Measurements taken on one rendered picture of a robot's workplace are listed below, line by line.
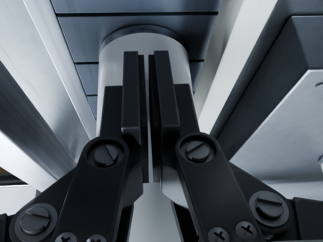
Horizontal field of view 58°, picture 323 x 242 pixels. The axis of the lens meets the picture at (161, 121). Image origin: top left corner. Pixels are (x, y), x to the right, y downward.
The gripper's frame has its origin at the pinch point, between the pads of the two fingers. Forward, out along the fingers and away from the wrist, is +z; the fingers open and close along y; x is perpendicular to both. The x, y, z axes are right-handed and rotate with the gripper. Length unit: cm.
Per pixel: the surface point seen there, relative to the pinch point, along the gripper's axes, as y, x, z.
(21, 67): -10.6, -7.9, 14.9
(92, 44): -2.8, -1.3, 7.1
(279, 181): 23.8, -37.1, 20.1
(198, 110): 3.1, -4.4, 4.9
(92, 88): -3.6, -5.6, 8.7
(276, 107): 11.1, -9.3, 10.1
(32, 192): -27, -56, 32
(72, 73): -4.6, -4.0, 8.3
